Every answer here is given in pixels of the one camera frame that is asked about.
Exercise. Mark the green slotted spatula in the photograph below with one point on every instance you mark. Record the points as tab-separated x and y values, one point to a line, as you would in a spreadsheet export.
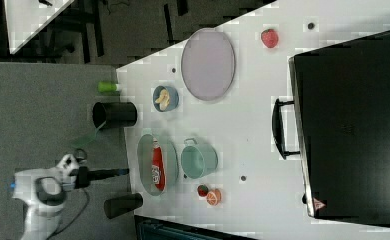
82	141

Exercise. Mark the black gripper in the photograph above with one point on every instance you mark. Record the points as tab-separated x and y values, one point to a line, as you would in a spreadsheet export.
74	176

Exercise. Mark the green bottle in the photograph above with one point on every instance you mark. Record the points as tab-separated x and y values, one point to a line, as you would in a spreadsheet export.
106	87

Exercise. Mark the dark cylindrical cup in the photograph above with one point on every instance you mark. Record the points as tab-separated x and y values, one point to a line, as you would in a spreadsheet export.
118	206

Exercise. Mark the black cylindrical utensil cup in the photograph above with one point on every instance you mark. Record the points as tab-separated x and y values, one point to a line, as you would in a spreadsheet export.
114	115

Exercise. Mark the red toy strawberry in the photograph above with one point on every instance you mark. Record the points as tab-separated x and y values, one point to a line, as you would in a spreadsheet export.
270	38

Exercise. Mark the blue crate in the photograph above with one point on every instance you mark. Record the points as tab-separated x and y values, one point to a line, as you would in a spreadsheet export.
154	229

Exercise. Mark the red felt ketchup bottle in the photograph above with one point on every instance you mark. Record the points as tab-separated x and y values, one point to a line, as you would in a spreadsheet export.
157	167

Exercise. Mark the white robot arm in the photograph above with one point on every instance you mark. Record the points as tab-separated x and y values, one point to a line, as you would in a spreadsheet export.
44	192

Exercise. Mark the small red toy fruit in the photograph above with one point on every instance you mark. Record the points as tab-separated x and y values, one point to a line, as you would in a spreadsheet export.
202	190

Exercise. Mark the small blue bowl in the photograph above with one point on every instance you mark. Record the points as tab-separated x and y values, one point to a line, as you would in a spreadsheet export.
174	97

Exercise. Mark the lavender round plate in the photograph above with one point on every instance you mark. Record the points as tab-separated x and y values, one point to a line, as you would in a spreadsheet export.
208	64

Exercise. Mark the orange slice toy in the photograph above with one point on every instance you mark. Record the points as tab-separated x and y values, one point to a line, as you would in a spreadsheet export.
214	197

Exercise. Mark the yellow banana pieces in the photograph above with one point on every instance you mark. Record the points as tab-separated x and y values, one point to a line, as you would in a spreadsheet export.
163	100

